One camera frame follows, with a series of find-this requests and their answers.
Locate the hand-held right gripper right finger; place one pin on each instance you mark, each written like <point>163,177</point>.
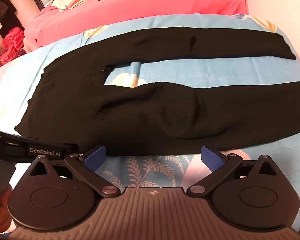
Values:
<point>211,158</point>

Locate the black pants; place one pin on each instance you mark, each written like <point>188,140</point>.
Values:
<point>145,110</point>

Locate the blue floral blanket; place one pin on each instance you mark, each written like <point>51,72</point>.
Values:
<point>215,72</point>

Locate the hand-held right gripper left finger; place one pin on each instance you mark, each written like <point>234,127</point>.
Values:
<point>97,156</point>

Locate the person's left hand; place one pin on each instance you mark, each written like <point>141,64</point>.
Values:
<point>3,217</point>

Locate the black hanging clothing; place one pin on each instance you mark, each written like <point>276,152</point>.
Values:
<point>3,12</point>

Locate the red bed sheet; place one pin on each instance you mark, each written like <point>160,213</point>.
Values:
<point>140,2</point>

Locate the stack of red cloths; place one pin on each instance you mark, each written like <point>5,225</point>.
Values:
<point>13,45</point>

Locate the cream towel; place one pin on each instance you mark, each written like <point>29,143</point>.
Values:
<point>73,0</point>

